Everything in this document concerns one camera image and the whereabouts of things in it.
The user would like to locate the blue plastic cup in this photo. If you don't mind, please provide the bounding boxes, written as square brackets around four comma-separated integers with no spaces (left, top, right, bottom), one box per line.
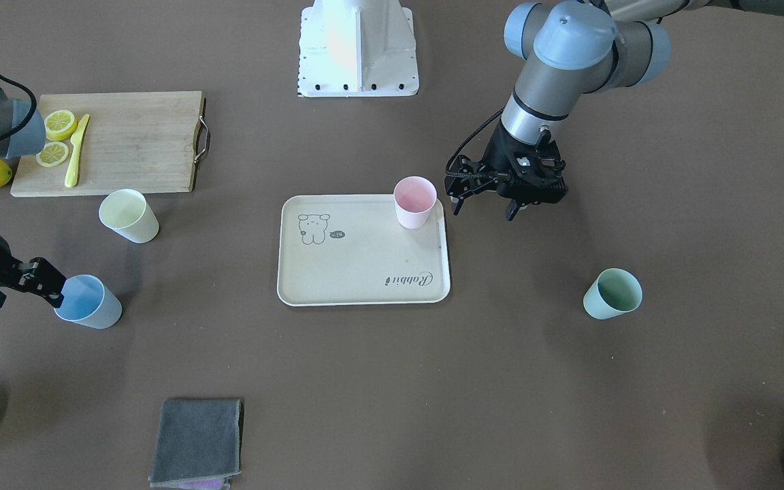
[54,275,123,329]

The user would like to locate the pink plastic cup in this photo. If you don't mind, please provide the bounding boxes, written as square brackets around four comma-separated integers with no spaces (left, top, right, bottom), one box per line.
[393,176,438,229]

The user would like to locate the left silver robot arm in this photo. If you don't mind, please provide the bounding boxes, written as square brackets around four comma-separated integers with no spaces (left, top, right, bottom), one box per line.
[444,1,708,221]

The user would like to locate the grey folded cloth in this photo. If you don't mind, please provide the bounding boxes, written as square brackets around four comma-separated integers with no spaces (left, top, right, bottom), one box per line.
[148,398,242,489]

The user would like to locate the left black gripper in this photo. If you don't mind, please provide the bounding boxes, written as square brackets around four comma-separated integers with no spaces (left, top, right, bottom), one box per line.
[445,123,568,221]

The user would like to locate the yellow plastic knife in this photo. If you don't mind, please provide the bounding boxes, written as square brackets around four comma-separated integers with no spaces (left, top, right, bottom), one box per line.
[63,114,91,189]

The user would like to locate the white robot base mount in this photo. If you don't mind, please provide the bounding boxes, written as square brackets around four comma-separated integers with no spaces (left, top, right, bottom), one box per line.
[297,1,420,97]

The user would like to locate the wooden cutting board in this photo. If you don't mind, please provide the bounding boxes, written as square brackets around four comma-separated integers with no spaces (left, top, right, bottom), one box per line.
[10,92,205,197]

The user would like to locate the cream rabbit tray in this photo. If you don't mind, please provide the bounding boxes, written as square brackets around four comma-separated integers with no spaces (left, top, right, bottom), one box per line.
[277,193,451,307]

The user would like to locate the lemon slice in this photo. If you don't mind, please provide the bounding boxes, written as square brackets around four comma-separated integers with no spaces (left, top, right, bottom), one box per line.
[35,142,69,168]
[43,110,78,142]

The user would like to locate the pale yellow plastic cup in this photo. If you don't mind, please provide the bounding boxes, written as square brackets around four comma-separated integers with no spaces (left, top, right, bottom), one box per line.
[99,189,161,243]

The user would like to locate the green plastic cup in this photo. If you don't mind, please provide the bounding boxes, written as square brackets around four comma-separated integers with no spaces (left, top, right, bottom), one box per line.
[583,269,643,320]

